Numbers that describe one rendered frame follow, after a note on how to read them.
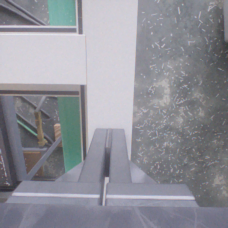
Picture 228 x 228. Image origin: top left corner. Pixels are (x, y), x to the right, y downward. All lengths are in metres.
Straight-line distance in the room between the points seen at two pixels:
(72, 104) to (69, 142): 0.06
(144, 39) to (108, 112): 0.98
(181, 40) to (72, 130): 1.02
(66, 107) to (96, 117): 0.09
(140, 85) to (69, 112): 0.90
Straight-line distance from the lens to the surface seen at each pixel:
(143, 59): 1.10
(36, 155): 1.00
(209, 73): 1.24
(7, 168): 0.71
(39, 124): 0.97
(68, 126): 0.24
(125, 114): 0.15
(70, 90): 0.21
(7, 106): 0.65
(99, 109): 0.15
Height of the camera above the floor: 1.08
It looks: 75 degrees down
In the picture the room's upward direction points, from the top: 178 degrees counter-clockwise
